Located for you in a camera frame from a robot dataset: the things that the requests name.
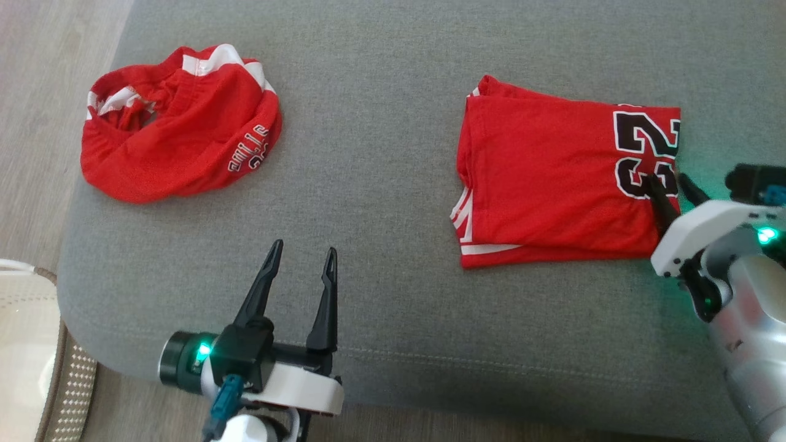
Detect beige perforated laundry basket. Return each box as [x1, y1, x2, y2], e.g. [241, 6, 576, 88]
[0, 258, 99, 442]

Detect grey fabric sofa seat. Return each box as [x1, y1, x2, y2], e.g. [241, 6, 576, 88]
[57, 0, 786, 442]

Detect red white basketball shorts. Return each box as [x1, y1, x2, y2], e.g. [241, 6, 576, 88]
[79, 43, 284, 205]

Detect left blue plug black cable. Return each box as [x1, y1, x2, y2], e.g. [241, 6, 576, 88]
[203, 374, 244, 442]

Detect red white basketball jersey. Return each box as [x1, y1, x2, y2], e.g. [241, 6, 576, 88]
[455, 74, 683, 269]

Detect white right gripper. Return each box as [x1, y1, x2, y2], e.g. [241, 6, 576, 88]
[641, 173, 786, 277]

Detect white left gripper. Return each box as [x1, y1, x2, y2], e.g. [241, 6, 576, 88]
[158, 239, 346, 418]

